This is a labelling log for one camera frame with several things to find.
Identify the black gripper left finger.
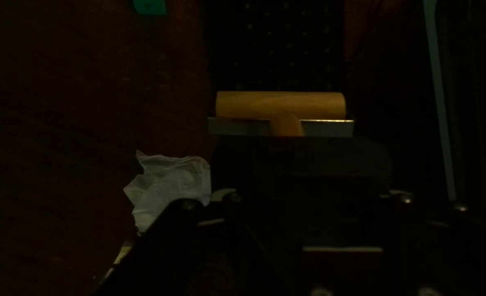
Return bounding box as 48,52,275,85
96,188,288,296

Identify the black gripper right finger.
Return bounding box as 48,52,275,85
385,190,474,296

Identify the crumpled white tissue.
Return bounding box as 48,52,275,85
124,150,214,233

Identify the black mat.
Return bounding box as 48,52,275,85
203,0,349,96

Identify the green ruler strip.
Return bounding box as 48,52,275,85
132,0,170,17

